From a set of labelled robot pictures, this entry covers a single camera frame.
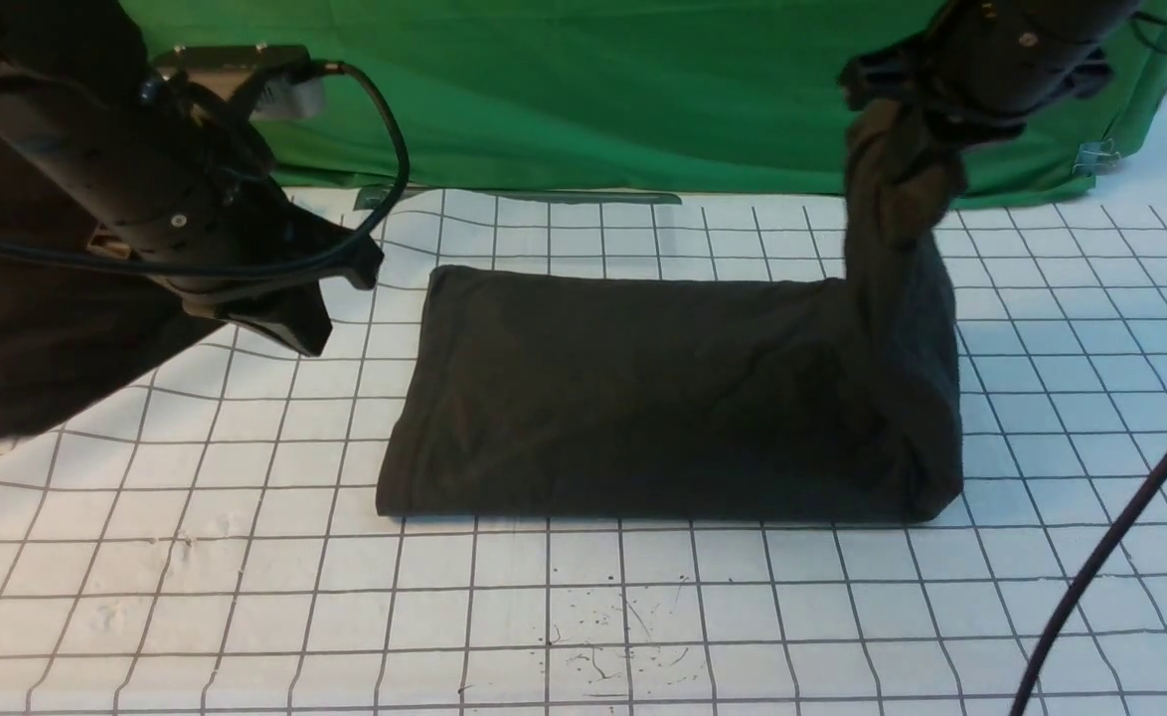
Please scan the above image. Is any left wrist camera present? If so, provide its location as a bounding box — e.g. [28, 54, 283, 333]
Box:
[153, 44, 326, 121]

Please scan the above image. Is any left black cable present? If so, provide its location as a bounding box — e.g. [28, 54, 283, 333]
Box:
[0, 59, 414, 281]

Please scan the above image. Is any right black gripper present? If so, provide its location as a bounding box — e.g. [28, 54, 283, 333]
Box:
[839, 1, 1116, 127]

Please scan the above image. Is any white grid table cloth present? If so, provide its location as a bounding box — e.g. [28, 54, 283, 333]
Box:
[0, 189, 1167, 715]

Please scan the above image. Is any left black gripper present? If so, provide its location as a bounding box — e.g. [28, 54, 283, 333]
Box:
[0, 77, 385, 357]

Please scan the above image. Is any green backdrop cloth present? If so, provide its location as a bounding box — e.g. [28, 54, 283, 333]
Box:
[116, 0, 1167, 211]

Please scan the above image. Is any metal binder clip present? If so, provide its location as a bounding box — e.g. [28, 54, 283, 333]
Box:
[1072, 139, 1121, 177]

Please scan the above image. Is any gray long-sleeve top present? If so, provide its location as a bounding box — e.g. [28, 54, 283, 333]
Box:
[375, 101, 966, 524]

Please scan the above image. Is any black cloth pile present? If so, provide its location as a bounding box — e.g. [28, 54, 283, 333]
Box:
[0, 0, 247, 443]

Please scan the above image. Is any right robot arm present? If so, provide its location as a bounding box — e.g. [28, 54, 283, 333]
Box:
[838, 1, 1141, 135]

